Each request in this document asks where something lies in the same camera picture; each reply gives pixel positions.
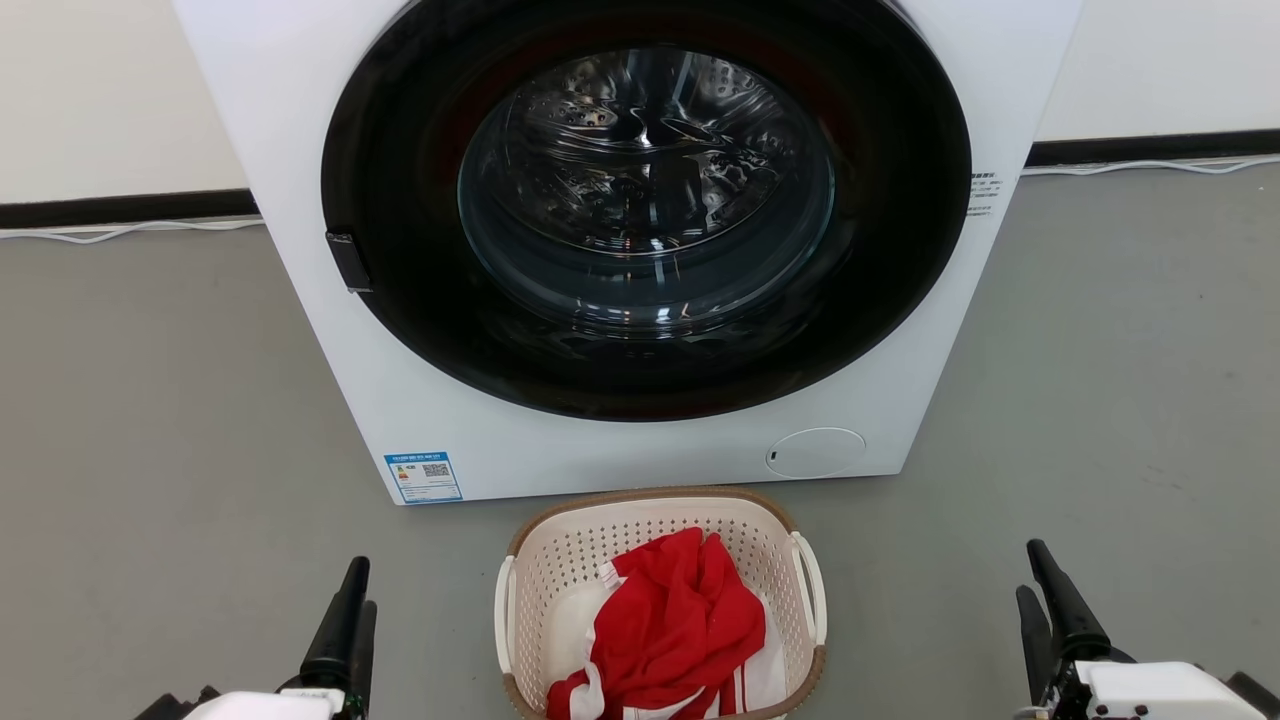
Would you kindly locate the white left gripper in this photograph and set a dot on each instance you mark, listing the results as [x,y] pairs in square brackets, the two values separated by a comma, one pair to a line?
[270,706]

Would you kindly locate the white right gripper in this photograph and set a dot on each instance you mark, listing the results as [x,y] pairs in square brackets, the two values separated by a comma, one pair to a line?
[1150,695]

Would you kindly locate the beige perforated laundry basket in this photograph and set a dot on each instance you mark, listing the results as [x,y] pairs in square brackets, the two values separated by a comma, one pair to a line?
[560,560]

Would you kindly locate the blue energy label sticker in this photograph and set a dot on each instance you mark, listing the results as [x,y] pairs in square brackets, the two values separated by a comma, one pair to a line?
[423,478]

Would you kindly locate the white garment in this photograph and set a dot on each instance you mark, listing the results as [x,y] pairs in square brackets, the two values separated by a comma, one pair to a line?
[568,625]

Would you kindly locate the round white filter cover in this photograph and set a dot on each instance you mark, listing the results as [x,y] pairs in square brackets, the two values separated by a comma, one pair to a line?
[815,453]

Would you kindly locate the red garment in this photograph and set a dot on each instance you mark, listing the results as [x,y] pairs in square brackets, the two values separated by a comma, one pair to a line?
[670,630]

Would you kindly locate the black round washer door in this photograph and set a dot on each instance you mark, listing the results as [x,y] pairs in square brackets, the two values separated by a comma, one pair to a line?
[400,250]

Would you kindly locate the small printed text label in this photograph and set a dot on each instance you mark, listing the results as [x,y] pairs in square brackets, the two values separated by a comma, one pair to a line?
[982,195]

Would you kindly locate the white front-load washing machine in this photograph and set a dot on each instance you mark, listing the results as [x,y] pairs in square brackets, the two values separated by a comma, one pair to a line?
[290,110]

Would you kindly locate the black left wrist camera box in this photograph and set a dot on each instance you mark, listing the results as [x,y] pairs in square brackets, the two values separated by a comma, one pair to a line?
[175,706]

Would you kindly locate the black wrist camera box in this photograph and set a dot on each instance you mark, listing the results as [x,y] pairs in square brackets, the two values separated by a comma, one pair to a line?
[1258,700]
[175,706]

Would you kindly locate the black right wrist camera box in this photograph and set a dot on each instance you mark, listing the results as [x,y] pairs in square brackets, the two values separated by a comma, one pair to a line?
[1258,700]

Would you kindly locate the black wall baseboard strip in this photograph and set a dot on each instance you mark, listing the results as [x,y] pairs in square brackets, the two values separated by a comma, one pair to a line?
[1150,148]
[120,209]

